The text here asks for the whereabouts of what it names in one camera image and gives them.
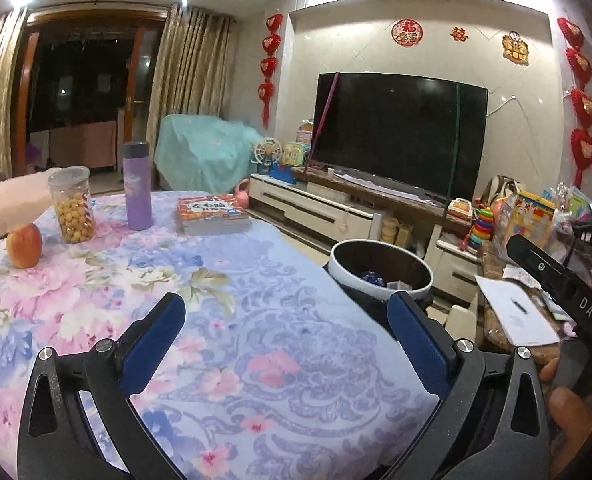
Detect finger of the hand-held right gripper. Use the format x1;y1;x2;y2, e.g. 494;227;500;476
506;234;577;306

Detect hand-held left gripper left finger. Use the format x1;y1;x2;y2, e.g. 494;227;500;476
16;291;187;480

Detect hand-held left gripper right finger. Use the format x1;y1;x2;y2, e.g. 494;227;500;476
387;291;552;480

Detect white bin with black bag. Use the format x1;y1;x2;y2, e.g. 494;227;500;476
328;239;434;321

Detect person's right hand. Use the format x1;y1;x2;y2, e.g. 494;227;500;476
538;356;592;461

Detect yellow orange toy box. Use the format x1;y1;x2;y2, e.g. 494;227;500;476
496;191;557;256

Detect white paper sheet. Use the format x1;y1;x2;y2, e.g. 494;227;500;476
475;275;561;347

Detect brown side table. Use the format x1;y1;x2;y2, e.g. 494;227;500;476
477;240;577;366

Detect beige bag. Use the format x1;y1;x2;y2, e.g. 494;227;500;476
481;175;519;206

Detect green rod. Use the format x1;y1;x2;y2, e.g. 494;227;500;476
443;85;459;221

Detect colourful book stack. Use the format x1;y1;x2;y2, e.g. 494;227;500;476
176;194;253;236

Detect purple thermos bottle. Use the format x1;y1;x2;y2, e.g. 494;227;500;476
122;141;154;231

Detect clear jar of snack balls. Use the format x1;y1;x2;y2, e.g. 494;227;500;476
48;166;96;245

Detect red apple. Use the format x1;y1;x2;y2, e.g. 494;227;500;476
6;222;44;268

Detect white television cabinet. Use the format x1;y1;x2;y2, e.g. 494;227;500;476
248;165;482;306

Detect black flat television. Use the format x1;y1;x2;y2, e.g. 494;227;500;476
310;72;489;206

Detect teal cloth cover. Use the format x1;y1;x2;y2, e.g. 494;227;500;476
154;114;264;195

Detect red hanging knot decoration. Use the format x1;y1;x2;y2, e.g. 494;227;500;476
557;17;592;188
258;14;284;128

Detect pink cloth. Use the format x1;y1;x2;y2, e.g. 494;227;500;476
28;120;119;173

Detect gold red paper cutout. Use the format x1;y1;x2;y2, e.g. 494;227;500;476
501;31;529;65

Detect toy ferris wheel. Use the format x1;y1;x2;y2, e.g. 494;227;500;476
252;137;297;184

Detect colourful toy house box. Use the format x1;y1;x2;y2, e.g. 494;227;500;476
282;141;311;167

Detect pink rod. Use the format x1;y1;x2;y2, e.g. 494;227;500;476
308;74;339;168

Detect round red paper cutout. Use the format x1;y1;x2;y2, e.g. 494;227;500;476
392;19;423;47

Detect wooden framed glass door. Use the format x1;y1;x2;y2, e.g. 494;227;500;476
13;7;169;176

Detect rainbow stacking ring toy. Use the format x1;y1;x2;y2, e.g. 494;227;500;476
468;207;497;251

